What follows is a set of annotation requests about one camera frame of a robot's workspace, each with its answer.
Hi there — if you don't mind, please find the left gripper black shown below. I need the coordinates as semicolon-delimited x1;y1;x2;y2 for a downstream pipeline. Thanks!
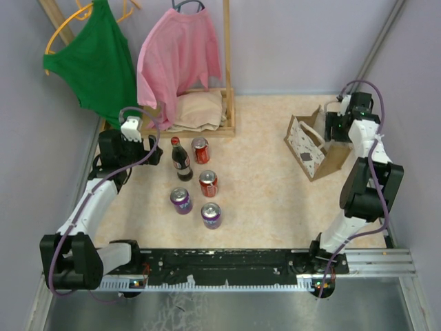
119;131;163;168

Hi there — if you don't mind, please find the red soda can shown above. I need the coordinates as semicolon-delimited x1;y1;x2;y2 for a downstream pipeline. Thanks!
192;137;210;164
199;170;218;197

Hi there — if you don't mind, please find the red soda can front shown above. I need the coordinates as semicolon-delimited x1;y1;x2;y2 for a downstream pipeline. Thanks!
199;170;218;197

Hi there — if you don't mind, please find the purple soda can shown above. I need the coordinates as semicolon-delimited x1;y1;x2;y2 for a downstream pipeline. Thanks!
201;202;222;230
170;188;193;214

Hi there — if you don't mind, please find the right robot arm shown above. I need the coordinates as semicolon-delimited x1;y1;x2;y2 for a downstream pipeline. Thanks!
307;92;404;273

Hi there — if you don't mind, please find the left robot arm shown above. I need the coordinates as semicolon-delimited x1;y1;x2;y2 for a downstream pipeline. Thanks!
39;129;163;295

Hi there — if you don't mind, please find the cola glass bottle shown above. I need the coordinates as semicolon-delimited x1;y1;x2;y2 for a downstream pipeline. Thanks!
171;137;193;181

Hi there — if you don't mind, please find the beige folded cloth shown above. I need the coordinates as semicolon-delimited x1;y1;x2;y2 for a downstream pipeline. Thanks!
167;90;227;132

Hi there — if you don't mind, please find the green tank top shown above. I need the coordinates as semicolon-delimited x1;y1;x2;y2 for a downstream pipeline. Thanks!
43;1;138;129

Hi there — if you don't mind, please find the wooden clothes rack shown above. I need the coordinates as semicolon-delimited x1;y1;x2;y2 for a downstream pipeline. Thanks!
38;1;236;138

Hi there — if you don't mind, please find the pink t-shirt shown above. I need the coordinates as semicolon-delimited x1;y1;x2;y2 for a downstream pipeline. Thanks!
136;8;223;130

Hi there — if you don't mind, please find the yellow clothes hanger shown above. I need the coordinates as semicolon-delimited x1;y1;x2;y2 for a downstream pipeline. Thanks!
44;0;142;76

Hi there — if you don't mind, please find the grey clothes hanger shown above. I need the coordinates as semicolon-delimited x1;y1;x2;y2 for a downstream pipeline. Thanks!
172;0;205;13

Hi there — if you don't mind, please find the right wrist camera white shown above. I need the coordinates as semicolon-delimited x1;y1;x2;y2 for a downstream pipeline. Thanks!
338;94;351;117

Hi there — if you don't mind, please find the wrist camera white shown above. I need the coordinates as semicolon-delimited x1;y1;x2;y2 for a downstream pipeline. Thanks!
338;94;351;117
121;116;143;142

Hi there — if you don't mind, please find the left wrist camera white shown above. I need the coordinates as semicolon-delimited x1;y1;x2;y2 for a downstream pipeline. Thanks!
121;116;143;142

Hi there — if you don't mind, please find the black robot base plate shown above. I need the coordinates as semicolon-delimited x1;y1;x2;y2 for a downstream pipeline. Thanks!
103;247;349;299

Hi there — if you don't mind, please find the aluminium frame rail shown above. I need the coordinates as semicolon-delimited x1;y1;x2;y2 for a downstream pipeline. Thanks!
346;248;416;278

